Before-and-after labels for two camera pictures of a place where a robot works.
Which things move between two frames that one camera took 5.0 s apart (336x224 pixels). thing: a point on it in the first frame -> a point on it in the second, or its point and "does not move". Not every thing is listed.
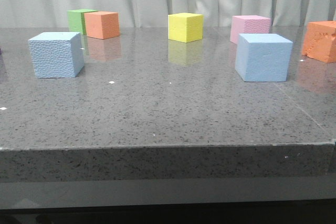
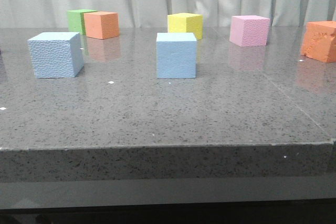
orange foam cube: (102, 24) does not move
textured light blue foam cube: (57, 54) does not move
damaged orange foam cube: (319, 41) does not move
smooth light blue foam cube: (263, 57) -> (176, 54)
